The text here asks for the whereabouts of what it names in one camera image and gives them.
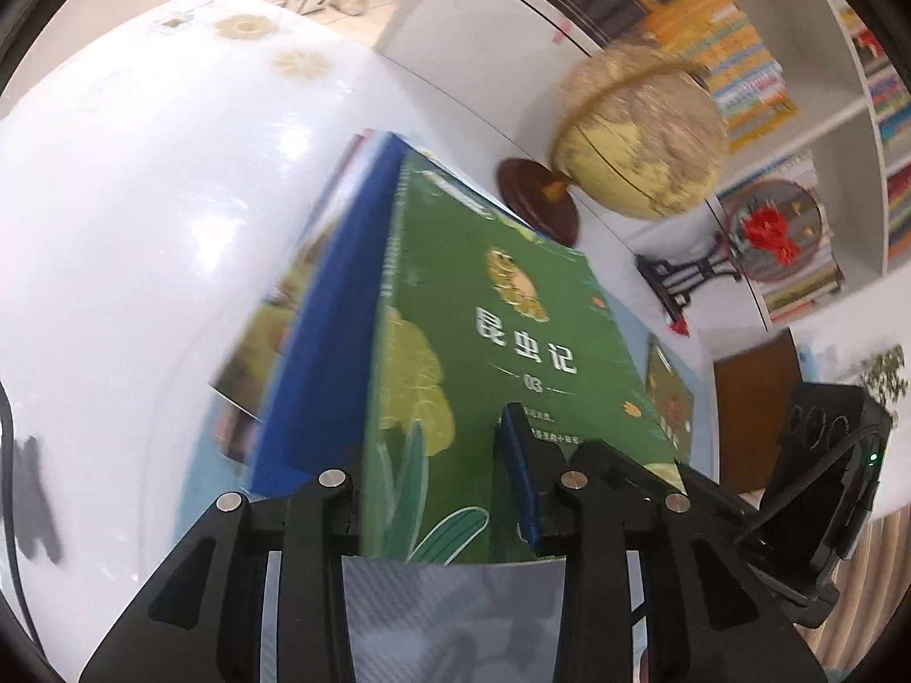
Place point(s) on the brown wooden cabinet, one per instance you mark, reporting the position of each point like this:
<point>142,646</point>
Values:
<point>751,405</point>

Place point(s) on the small potted plant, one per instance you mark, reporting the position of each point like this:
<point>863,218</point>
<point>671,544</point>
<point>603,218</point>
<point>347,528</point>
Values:
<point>889,377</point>

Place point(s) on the gold flower wall sticker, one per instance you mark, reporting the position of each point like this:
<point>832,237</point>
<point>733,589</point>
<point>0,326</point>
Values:
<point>302,62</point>
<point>242,25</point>

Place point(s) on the green cover book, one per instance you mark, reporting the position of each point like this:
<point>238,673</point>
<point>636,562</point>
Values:
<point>484,313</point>

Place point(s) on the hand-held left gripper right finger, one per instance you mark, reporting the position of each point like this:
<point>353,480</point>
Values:
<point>516,477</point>

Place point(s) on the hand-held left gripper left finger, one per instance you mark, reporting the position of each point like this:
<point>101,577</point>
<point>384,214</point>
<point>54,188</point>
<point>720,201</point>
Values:
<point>334,512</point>

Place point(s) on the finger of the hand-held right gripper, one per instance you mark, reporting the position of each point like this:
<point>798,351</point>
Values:
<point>626,462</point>

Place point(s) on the light blue textured mat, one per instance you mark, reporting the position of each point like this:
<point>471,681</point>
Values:
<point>448,619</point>

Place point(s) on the white bookshelf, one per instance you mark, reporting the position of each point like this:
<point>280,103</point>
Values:
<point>833,85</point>

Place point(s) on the stack of assorted sorted books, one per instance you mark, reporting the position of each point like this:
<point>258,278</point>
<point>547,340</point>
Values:
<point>256,341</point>

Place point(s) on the round red-rimmed embroidered fan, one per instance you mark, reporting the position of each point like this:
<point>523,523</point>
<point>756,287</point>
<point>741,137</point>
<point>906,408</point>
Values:
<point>772,228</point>

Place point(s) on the red tassel pendant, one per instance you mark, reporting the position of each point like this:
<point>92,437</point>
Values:
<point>680,326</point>

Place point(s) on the antique yellow desk globe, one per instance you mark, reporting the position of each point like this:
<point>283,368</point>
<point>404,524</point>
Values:
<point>640,135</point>

